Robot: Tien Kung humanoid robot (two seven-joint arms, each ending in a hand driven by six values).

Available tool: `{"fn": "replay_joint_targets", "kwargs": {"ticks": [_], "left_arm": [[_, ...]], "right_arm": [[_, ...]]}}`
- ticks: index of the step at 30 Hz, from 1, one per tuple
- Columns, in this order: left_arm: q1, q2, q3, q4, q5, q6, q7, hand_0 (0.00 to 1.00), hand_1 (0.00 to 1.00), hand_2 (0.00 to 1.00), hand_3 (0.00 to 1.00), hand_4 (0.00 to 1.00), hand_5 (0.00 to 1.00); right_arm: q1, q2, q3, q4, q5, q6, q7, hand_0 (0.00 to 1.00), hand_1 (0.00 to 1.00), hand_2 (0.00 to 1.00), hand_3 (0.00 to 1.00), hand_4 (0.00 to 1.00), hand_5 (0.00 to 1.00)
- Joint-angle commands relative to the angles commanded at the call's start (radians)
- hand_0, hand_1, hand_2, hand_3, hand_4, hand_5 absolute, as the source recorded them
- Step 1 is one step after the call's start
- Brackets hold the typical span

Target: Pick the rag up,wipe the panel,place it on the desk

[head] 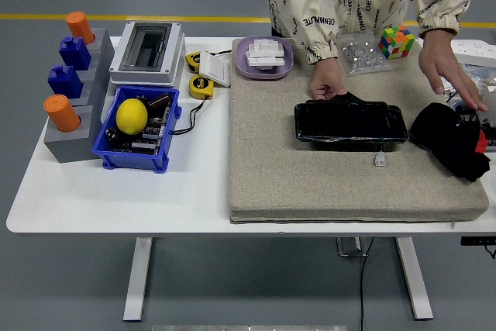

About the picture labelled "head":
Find person's left hand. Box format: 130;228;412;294
418;30;490;113

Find person's right hand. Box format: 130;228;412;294
308;59;349;102

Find black rag with red tag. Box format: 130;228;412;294
409;102;491;184

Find white power strip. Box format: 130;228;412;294
451;38;496;64

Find clear plastic parts bags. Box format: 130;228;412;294
441;62;496;95

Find clear bag of metal nuts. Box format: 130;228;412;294
336;31;394;78

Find colourful puzzle cube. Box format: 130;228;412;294
377;25;416;60

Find purple plastic tray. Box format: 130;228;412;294
235;35;295;81

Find grey-brown mat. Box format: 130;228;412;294
227;37;490;226

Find yellow tape measure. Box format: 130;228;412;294
188;74;215;99
184;50;203;73

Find brown cylindrical capacitor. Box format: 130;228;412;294
148;91;173;109

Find black circuit board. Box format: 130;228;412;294
106;104;174;153

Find black table control box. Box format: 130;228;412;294
460;236;496;260

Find yellow lemon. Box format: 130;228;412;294
115;98;149;136

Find blue plastic bin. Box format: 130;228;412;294
91;84;182;174

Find white table leg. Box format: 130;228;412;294
394;236;434;321
122;236;153;323

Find blue plastic block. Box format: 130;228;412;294
46;64;84;99
57;35;92;69

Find orange cylinder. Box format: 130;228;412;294
64;11;96;46
43;94;82;133

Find grey stepped block holder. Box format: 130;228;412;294
43;27;117;164

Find white switch parts pile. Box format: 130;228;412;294
244;37;287;71

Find white wall switch plate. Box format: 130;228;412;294
198;51;233;88

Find black tape measure strap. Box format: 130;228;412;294
170;96;212;136

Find grey white electrical enclosure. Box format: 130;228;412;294
108;21;186;88

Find metal bracket under table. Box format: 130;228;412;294
336;236;368;258

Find black floor cable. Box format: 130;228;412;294
358;236;375;331

